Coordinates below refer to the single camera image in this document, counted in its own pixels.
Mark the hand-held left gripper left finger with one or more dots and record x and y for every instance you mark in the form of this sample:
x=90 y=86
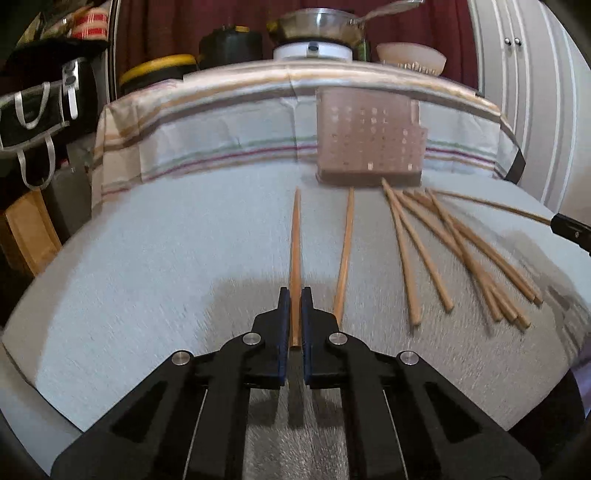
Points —
x=284 y=323

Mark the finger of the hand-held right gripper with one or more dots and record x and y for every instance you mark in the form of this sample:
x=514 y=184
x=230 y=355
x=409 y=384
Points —
x=572 y=230

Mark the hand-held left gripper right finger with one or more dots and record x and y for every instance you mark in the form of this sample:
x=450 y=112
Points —
x=306 y=323

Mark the wooden chopstick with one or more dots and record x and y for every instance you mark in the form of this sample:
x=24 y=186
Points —
x=344 y=258
x=295 y=240
x=494 y=205

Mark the group of wooden chopsticks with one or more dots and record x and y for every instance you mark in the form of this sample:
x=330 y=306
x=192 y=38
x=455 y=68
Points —
x=480 y=272

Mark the pink perforated utensil holder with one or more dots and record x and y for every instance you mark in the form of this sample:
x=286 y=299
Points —
x=369 y=138

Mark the white cabinet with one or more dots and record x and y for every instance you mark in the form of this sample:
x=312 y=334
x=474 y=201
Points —
x=531 y=101

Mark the striped cloth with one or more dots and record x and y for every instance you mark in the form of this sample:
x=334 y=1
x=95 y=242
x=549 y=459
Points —
x=207 y=129

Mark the beige bowl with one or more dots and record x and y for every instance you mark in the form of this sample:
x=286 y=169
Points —
x=411 y=57

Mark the wooden board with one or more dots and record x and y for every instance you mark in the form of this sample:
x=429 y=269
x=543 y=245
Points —
x=32 y=235

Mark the white round cooker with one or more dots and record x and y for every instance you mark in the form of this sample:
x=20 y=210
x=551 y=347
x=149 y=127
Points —
x=314 y=50

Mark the green glass bottle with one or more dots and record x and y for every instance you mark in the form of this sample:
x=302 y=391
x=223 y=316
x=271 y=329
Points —
x=363 y=48

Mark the black pot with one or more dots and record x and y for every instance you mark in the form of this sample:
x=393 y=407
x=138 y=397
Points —
x=231 y=46

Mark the black container with yellow rim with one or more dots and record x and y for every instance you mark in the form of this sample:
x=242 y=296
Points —
x=152 y=71

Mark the steel frying pan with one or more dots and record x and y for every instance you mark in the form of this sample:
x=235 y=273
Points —
x=318 y=21

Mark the dark red curtain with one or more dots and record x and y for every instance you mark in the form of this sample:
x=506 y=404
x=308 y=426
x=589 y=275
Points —
x=184 y=23

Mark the red plaid cloth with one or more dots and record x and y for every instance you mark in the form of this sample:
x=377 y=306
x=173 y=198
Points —
x=90 y=25

